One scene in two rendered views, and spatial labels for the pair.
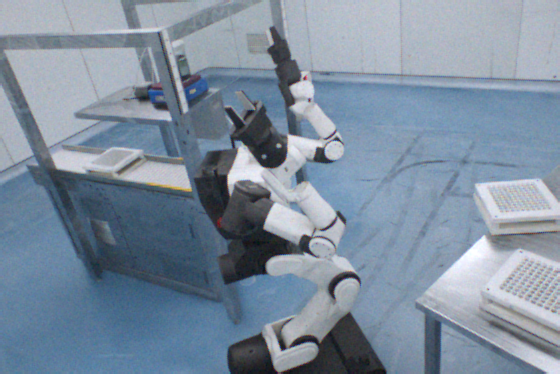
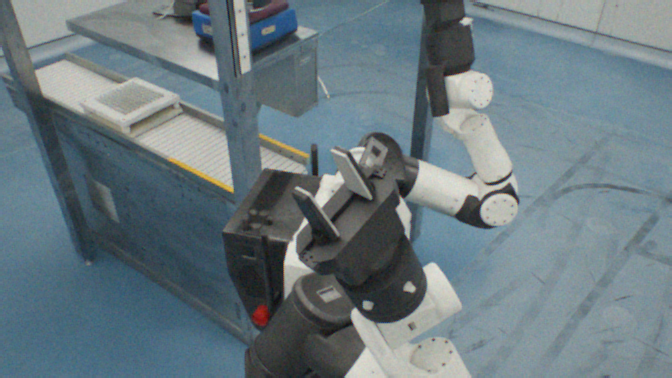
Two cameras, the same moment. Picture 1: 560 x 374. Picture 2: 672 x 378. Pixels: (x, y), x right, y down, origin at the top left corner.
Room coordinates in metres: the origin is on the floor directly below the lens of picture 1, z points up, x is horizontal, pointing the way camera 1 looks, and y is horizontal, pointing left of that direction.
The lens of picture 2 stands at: (0.65, 0.03, 1.86)
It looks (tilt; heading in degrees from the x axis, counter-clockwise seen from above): 37 degrees down; 5
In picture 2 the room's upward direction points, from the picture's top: straight up
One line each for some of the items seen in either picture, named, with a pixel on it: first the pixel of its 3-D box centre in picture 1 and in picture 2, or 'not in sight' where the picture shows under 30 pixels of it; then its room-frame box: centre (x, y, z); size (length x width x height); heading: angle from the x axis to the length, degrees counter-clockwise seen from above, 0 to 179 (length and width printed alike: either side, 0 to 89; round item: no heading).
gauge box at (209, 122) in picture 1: (202, 116); (278, 70); (2.22, 0.33, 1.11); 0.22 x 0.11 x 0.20; 58
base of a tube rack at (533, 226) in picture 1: (516, 210); not in sight; (1.39, -0.85, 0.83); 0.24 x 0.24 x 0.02; 80
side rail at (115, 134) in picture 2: (103, 178); (107, 130); (2.30, 0.95, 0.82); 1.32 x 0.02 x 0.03; 58
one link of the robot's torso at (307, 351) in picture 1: (289, 341); not in sight; (1.45, 0.08, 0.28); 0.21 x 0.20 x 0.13; 102
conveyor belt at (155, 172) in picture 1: (122, 173); (141, 125); (2.42, 0.89, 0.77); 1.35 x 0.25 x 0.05; 58
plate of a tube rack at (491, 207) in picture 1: (517, 199); not in sight; (1.39, -0.85, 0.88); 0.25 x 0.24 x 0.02; 80
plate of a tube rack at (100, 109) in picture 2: (113, 159); (130, 100); (2.44, 0.91, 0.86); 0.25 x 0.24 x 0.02; 148
